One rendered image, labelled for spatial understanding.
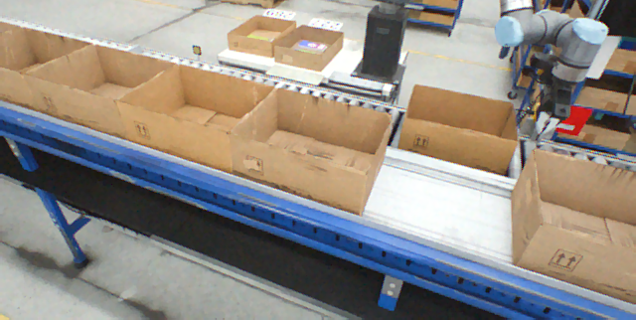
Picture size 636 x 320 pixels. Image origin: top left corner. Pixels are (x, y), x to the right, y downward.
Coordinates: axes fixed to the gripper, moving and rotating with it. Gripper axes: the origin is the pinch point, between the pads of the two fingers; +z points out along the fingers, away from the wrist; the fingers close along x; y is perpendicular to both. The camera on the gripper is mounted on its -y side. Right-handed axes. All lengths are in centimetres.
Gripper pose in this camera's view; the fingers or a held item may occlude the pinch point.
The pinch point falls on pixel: (542, 132)
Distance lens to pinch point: 148.1
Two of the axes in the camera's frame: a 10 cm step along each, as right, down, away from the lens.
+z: -0.5, 8.0, 5.9
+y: 3.5, -5.4, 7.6
